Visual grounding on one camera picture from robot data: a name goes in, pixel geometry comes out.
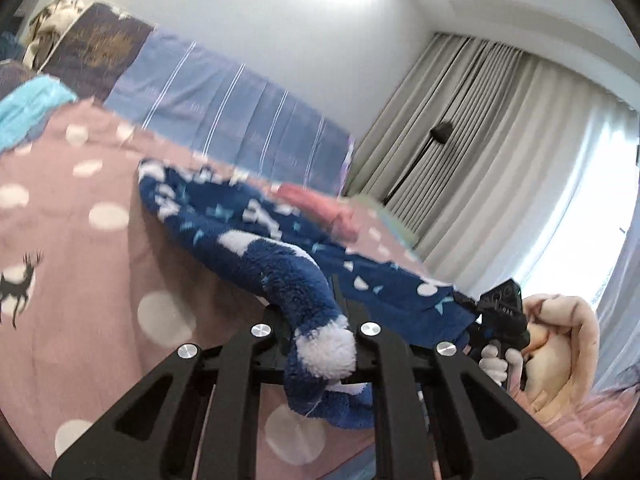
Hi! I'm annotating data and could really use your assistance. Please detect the person's right hand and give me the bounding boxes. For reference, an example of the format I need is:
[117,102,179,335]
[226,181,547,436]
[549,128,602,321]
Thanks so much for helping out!
[478,345,524,389]

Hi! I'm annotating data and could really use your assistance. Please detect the grey curtain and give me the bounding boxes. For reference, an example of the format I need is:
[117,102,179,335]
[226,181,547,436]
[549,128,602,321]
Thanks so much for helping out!
[344,31,640,397]

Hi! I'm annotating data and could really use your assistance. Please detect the cream crumpled cloth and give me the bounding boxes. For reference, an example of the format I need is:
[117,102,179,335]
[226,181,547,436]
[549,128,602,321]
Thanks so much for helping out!
[22,0,87,70]

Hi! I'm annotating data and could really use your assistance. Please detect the purple cloth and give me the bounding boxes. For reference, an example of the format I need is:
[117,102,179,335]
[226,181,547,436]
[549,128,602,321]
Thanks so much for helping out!
[339,137,357,197]

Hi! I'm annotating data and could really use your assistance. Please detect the dark blue fuzzy blanket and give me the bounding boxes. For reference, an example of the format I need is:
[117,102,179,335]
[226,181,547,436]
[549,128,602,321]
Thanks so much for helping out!
[0,31,27,65]

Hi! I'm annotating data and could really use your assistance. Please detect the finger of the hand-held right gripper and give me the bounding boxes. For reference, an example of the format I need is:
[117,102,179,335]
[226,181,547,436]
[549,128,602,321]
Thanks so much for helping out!
[451,291,485,318]

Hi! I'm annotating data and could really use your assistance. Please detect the pink dotted bed sheet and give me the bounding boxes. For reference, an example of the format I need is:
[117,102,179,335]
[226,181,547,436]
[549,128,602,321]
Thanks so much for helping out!
[0,97,640,480]

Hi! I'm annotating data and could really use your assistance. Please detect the turquoise blanket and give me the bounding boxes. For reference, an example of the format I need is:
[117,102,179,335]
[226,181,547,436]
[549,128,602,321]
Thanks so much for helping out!
[0,75,79,154]

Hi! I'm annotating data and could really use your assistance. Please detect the dark brown pillow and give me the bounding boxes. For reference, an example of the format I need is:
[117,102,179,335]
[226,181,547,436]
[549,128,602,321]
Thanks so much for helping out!
[39,2,154,104]

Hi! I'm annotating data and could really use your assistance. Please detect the black floor lamp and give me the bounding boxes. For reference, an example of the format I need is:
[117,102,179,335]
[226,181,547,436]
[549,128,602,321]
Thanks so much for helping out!
[381,121,454,207]

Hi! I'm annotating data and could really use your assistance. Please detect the salmon folded garment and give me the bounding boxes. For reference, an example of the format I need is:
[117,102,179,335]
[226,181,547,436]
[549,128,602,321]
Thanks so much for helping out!
[275,182,362,242]

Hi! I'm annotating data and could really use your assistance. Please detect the cream fleece blanket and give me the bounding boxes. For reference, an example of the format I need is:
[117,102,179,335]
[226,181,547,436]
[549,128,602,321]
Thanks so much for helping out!
[519,293,601,414]

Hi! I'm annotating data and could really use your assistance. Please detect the blue fleece garment white dots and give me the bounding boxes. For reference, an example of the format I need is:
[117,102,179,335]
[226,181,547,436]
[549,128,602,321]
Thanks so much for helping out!
[137,157,482,432]

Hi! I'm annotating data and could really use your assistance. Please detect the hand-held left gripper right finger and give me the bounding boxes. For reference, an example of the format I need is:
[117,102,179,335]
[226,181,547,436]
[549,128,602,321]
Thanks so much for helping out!
[327,274,583,480]

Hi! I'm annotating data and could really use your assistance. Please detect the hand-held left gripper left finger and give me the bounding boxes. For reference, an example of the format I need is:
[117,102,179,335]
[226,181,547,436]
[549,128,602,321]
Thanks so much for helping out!
[51,306,292,480]

